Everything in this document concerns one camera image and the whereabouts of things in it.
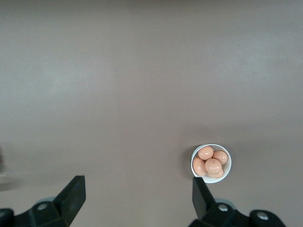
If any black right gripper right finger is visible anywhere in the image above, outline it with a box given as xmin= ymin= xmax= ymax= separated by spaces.
xmin=189 ymin=177 xmax=251 ymax=227

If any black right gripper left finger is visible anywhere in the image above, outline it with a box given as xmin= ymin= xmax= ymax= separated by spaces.
xmin=14 ymin=175 xmax=86 ymax=227

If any brown egg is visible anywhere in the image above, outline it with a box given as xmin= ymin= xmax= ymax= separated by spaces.
xmin=207 ymin=169 xmax=224 ymax=179
xmin=205 ymin=158 xmax=223 ymax=174
xmin=197 ymin=146 xmax=214 ymax=160
xmin=192 ymin=156 xmax=207 ymax=176
xmin=212 ymin=150 xmax=228 ymax=166

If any white round bowl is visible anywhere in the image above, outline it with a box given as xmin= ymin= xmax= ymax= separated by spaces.
xmin=190 ymin=143 xmax=232 ymax=184

